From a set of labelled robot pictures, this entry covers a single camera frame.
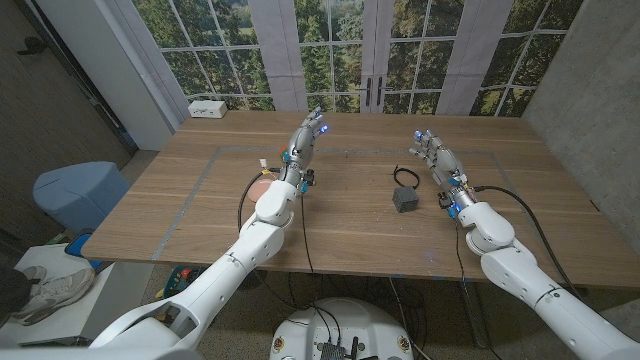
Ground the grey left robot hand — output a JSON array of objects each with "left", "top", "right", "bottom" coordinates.
[{"left": 279, "top": 106, "right": 329, "bottom": 189}]

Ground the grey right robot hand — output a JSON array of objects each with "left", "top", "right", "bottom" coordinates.
[{"left": 408, "top": 128, "right": 476, "bottom": 209}]

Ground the black block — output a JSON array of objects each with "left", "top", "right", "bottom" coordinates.
[{"left": 391, "top": 185, "right": 420, "bottom": 214}]

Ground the pink round plate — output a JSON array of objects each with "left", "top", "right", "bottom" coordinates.
[{"left": 248, "top": 178, "right": 274, "bottom": 203}]

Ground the white power strip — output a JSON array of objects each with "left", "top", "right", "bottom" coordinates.
[{"left": 188, "top": 100, "right": 229, "bottom": 120}]

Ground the white robot torso base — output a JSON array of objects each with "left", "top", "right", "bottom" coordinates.
[{"left": 269, "top": 298, "right": 415, "bottom": 360}]

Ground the teal controller with red button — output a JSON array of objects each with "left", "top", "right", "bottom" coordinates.
[{"left": 157, "top": 266, "right": 196, "bottom": 300}]

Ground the blue-grey stool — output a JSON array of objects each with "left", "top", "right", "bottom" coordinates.
[{"left": 32, "top": 160, "right": 132, "bottom": 235}]

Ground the blue box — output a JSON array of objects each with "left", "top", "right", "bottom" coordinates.
[{"left": 63, "top": 230, "right": 114, "bottom": 274}]

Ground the grey sneaker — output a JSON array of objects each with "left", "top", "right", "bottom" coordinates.
[
  {"left": 19, "top": 265, "right": 46, "bottom": 284},
  {"left": 12, "top": 268, "right": 96, "bottom": 326}
]

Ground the black trouser leg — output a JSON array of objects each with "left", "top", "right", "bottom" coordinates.
[{"left": 0, "top": 264, "right": 34, "bottom": 321}]

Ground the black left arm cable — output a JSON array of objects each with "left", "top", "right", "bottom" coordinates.
[{"left": 237, "top": 169, "right": 281, "bottom": 234}]

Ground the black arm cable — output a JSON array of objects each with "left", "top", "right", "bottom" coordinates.
[
  {"left": 237, "top": 169, "right": 281, "bottom": 234},
  {"left": 473, "top": 184, "right": 584, "bottom": 301}
]

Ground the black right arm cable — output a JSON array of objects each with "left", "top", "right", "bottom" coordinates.
[{"left": 473, "top": 184, "right": 584, "bottom": 301}]

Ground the black door handle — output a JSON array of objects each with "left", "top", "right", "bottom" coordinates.
[{"left": 17, "top": 37, "right": 49, "bottom": 56}]

